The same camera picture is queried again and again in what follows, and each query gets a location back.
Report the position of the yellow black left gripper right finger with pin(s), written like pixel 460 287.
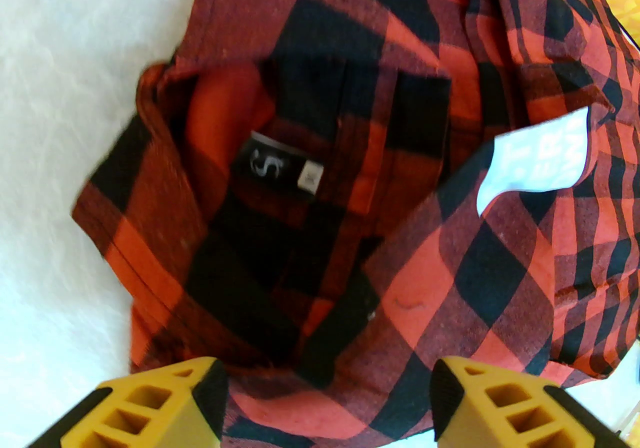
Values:
pixel 510 411

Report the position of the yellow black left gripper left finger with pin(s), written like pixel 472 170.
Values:
pixel 150 411

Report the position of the red black plaid shirt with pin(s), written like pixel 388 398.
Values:
pixel 400 185

